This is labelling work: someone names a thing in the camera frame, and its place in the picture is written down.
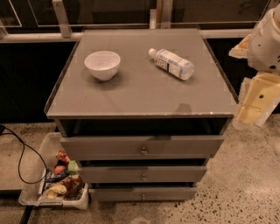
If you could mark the red snack packet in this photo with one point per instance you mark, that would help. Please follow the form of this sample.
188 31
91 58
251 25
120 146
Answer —
63 158

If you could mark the grey drawer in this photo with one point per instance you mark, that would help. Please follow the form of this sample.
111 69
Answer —
143 194
140 147
141 174

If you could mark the metal window rail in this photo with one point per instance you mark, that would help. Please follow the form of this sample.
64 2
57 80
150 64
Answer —
65 20

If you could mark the clear plastic storage bin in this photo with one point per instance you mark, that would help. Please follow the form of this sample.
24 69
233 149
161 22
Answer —
33 192

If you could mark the green snack packet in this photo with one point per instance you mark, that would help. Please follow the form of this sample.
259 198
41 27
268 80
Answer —
72 168

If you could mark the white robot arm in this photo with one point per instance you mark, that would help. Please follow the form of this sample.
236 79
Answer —
274 17

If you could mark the clear plastic water bottle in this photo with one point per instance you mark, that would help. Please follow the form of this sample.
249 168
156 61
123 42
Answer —
172 63

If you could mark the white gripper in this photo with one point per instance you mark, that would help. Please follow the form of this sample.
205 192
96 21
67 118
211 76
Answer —
264 46

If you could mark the grey top drawer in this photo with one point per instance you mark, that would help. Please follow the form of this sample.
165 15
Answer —
140 147

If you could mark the brown snack bag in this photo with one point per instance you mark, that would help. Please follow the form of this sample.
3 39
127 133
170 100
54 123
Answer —
66 187

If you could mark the grey bottom drawer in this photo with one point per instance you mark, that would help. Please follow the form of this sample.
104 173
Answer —
143 194

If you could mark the white ceramic bowl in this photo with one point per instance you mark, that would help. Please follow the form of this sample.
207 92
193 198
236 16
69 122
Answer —
103 65

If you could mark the grey drawer cabinet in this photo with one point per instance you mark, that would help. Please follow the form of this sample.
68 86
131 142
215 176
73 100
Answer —
142 99

